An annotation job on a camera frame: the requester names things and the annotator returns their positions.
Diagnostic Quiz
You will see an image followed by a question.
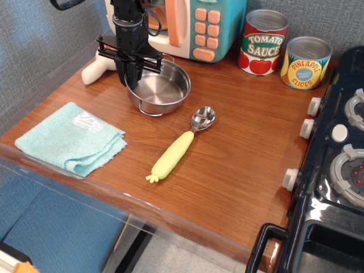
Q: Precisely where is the pineapple slices can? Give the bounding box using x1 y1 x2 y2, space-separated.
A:
280 36 333 90

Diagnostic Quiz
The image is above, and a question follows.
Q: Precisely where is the teal toy microwave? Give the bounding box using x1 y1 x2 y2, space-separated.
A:
104 0 247 64

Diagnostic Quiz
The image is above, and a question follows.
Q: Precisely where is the tomato sauce can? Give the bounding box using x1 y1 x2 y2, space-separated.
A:
238 9 289 76

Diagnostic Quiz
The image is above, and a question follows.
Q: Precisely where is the orange fuzzy object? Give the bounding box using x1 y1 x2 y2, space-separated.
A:
13 262 40 273

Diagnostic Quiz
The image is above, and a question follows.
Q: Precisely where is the toy mushroom brown cap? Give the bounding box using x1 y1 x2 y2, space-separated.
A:
81 51 116 85

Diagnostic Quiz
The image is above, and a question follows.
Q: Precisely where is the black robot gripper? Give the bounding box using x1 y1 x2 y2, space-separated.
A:
97 21 163 89

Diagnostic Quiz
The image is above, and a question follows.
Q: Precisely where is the clear acrylic barrier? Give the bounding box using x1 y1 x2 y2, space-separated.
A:
1 146 246 272

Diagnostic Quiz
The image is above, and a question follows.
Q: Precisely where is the stainless steel pot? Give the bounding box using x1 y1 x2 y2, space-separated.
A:
126 55 191 117

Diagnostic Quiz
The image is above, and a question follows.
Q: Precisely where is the light blue folded cloth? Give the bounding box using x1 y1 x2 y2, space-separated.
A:
15 102 127 177

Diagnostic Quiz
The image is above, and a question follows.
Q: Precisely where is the black sleeved cable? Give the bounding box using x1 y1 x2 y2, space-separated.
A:
49 0 86 11

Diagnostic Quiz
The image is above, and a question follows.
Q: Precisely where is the spoon with yellow handle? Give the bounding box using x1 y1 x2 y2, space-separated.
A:
146 106 216 184

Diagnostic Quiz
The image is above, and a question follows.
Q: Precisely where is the black toy stove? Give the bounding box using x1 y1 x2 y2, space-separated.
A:
246 46 363 272

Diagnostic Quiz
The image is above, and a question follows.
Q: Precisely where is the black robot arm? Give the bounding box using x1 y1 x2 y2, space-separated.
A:
97 1 163 88

